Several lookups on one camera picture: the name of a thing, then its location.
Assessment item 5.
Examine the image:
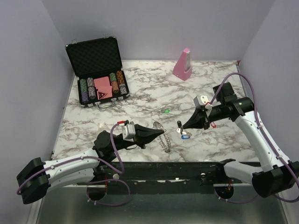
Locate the steel disc with keyrings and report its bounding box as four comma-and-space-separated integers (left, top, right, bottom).
153, 121, 171, 153

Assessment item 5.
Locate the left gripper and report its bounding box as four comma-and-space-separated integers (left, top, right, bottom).
112, 124, 164, 152

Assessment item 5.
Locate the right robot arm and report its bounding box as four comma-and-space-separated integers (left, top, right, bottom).
182, 83, 299, 198

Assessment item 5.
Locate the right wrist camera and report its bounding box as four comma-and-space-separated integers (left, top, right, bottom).
193, 95, 213, 112

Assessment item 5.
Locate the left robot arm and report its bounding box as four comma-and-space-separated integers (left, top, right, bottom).
16, 121, 164, 204

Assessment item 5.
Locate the pink metronome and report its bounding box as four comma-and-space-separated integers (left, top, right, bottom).
172, 48, 192, 81

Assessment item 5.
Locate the black poker chip case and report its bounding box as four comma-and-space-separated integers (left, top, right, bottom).
65, 36, 130, 107

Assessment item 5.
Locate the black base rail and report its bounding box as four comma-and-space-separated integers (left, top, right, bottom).
46, 160, 255, 196

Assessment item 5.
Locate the blue key tag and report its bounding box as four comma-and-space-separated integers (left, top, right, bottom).
181, 134, 190, 140

